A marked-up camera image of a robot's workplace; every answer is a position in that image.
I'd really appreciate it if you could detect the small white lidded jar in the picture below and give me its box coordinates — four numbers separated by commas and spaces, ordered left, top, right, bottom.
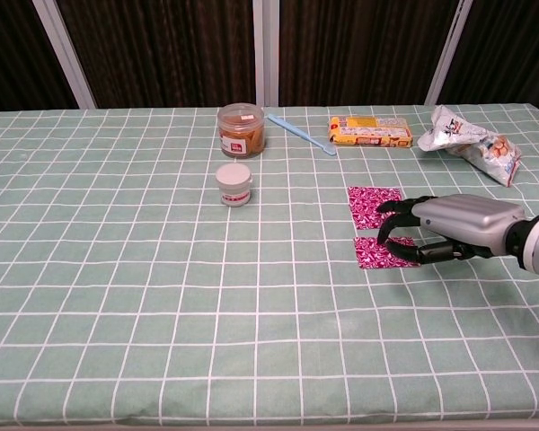
215, 163, 254, 208

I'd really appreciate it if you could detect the white partition frame post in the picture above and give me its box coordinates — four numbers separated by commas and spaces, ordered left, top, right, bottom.
31, 0, 98, 110
252, 0, 280, 108
424, 0, 473, 107

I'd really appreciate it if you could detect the light blue plastic stick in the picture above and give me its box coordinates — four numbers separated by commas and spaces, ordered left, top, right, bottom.
267, 112, 337, 157

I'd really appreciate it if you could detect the clear jar with brown snacks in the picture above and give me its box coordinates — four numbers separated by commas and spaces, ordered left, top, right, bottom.
216, 102, 267, 159

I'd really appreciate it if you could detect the crumpled white snack bag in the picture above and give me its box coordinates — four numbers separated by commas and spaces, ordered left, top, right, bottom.
416, 104, 522, 189

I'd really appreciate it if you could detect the pink patterned square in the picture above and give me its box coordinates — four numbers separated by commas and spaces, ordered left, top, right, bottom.
354, 236, 421, 270
346, 186, 403, 231

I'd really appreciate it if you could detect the dark ribbed partition panel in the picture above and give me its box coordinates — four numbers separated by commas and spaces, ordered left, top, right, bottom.
56, 0, 257, 110
278, 0, 460, 108
0, 0, 81, 113
438, 0, 539, 119

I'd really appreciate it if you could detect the green checked tablecloth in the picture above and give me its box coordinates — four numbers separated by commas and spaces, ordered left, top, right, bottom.
0, 103, 539, 427

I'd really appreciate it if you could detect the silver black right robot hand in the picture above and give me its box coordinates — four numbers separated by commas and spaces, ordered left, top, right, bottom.
376, 193, 525, 266

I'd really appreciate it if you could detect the yellow biscuit pack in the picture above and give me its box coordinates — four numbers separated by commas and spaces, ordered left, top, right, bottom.
327, 115, 413, 148

